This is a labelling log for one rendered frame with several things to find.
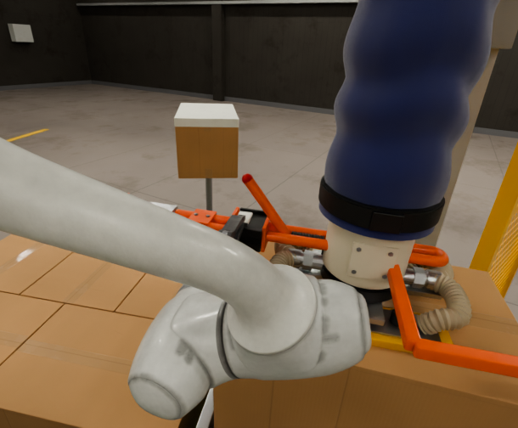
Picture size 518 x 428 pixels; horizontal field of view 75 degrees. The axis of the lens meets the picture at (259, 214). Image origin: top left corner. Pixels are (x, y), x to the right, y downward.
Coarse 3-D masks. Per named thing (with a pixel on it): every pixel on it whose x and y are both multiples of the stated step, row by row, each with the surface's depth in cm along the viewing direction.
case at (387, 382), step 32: (480, 288) 80; (480, 320) 70; (512, 320) 71; (384, 352) 62; (512, 352) 63; (224, 384) 70; (256, 384) 68; (288, 384) 65; (320, 384) 63; (352, 384) 61; (384, 384) 59; (416, 384) 57; (448, 384) 56; (480, 384) 57; (512, 384) 57; (224, 416) 75; (256, 416) 72; (288, 416) 69; (320, 416) 67; (352, 416) 64; (384, 416) 62; (416, 416) 60; (448, 416) 58; (480, 416) 57; (512, 416) 55
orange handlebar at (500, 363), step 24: (192, 216) 75; (216, 216) 76; (288, 240) 70; (312, 240) 69; (432, 264) 66; (408, 312) 52; (408, 336) 47; (432, 360) 46; (456, 360) 45; (480, 360) 44; (504, 360) 44
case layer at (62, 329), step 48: (0, 240) 164; (0, 288) 133; (48, 288) 134; (96, 288) 135; (144, 288) 137; (0, 336) 112; (48, 336) 113; (96, 336) 113; (0, 384) 97; (48, 384) 97; (96, 384) 98
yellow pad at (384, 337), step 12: (384, 312) 68; (372, 324) 65; (384, 324) 65; (396, 324) 64; (372, 336) 63; (384, 336) 63; (396, 336) 63; (420, 336) 63; (432, 336) 63; (444, 336) 64; (396, 348) 62
